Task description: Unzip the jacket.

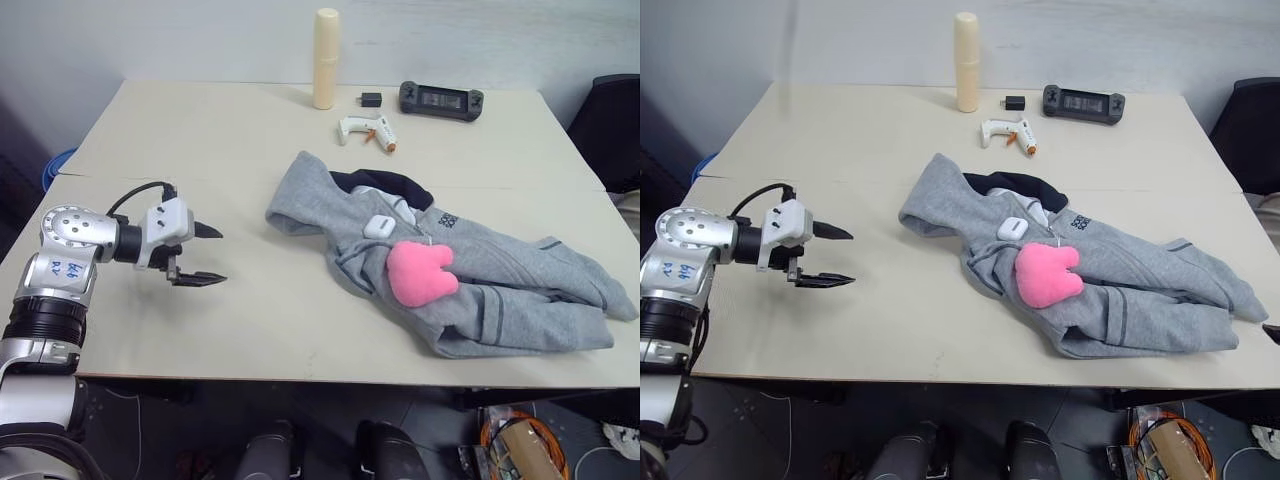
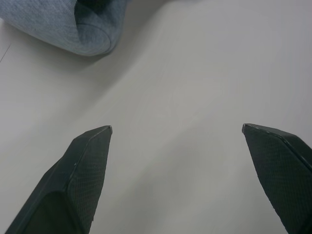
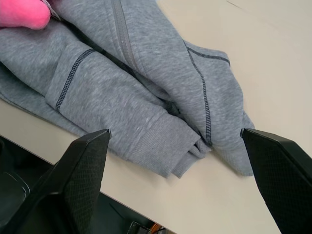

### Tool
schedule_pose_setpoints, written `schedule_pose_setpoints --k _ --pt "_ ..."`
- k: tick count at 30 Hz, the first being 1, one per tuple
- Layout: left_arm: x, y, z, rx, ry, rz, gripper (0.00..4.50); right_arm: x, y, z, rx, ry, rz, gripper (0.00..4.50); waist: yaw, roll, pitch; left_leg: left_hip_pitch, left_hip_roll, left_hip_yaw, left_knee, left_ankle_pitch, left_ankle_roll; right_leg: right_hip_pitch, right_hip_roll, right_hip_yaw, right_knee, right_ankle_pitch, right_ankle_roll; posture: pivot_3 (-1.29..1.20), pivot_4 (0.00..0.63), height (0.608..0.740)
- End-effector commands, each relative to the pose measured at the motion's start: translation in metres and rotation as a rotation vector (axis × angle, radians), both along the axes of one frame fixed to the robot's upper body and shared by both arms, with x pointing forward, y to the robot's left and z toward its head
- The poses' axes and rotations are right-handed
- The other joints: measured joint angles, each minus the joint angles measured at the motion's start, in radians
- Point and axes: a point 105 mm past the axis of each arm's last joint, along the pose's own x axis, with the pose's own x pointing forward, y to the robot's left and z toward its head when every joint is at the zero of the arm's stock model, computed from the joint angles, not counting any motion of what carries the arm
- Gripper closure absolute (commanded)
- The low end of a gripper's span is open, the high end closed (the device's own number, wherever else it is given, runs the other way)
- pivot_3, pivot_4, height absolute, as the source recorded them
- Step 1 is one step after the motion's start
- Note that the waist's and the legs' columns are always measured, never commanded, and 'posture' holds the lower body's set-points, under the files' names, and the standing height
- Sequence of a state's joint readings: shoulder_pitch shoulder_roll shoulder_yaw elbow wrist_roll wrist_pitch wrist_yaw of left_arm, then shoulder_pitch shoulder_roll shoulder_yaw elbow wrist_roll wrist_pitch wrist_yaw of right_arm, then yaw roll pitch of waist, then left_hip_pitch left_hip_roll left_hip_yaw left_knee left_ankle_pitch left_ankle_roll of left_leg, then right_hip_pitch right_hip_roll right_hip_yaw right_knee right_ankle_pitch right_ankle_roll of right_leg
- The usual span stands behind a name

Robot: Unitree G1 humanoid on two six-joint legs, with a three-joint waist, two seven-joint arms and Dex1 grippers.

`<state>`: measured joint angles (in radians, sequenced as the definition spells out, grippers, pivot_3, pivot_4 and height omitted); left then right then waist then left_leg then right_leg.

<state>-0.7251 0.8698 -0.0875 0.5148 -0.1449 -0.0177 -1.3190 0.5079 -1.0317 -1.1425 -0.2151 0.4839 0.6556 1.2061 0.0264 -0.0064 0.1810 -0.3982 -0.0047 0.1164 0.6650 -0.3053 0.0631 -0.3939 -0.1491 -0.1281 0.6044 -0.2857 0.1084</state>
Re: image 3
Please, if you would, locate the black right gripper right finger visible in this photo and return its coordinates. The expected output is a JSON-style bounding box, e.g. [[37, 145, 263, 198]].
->
[[240, 127, 312, 234]]

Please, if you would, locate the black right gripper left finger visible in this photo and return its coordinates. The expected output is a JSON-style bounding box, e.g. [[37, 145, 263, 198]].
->
[[0, 129, 112, 234]]

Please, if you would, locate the grey zip-up sweatshirt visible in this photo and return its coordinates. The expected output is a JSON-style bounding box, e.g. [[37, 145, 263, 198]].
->
[[0, 0, 255, 179]]

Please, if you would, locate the pink plush fabric piece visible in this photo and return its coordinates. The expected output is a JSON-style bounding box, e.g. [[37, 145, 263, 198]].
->
[[0, 0, 51, 30]]

